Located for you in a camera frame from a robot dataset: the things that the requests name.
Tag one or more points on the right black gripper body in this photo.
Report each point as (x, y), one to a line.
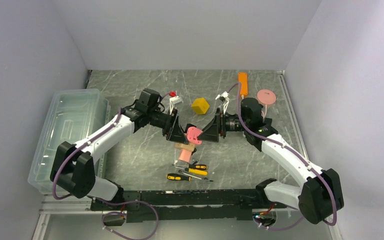
(232, 123)

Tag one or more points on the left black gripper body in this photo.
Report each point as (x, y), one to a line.
(159, 119)

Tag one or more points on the pink cube socket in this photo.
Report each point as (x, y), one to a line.
(192, 135)

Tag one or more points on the round pink power socket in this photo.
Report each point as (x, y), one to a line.
(266, 97)

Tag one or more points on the black adapter with cable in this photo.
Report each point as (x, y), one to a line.
(193, 160)

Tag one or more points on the yellow cube socket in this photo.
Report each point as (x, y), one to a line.
(200, 106)

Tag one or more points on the beige wooden cube socket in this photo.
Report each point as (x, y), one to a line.
(188, 147)

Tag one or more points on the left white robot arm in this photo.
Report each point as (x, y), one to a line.
(73, 169)

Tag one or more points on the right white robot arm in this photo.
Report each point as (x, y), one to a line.
(318, 195)

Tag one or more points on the orange power strip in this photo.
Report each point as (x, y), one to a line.
(243, 80)

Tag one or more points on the small yellow black screwdriver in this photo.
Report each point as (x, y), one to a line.
(193, 166)

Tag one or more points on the middle yellow screwdriver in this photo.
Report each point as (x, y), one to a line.
(195, 171)

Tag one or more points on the large black yellow screwdriver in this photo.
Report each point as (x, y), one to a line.
(180, 177)

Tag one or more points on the clear plastic storage bin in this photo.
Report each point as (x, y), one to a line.
(72, 116)

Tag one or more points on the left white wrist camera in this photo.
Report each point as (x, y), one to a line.
(173, 100)

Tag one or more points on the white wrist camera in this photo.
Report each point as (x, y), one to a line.
(224, 100)
(173, 100)

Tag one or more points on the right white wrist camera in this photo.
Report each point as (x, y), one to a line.
(224, 100)

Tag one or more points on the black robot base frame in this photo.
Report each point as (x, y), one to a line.
(148, 205)

